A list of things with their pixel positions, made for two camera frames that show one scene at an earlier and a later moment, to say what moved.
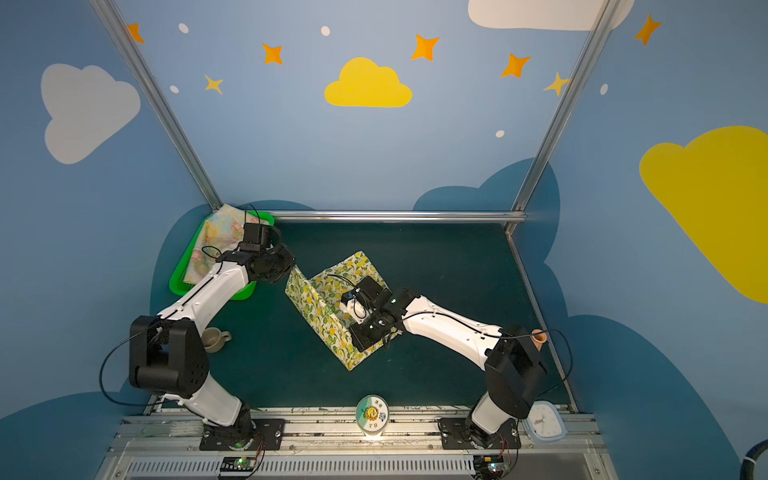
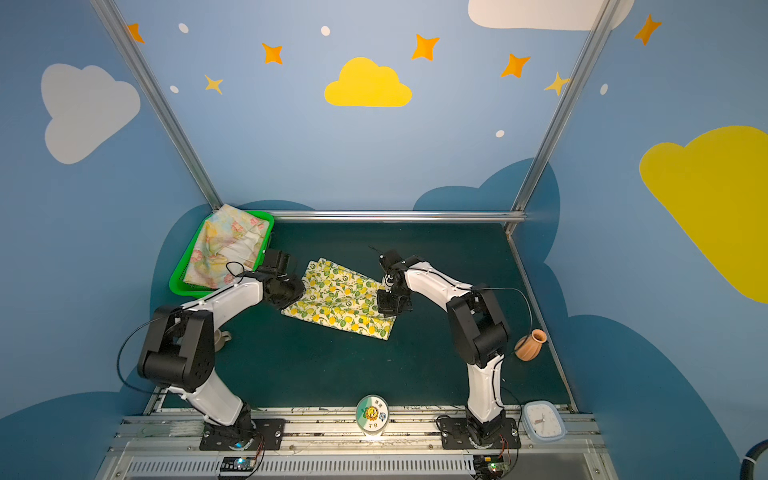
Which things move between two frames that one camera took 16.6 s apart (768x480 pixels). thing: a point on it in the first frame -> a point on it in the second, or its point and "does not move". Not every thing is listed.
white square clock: [544, 422] does not move
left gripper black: [279, 264] -> [288, 293]
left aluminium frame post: [161, 104] does not move
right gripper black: [369, 330] -> [393, 301]
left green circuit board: [238, 464] does not move
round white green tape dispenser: [372, 415] does not move
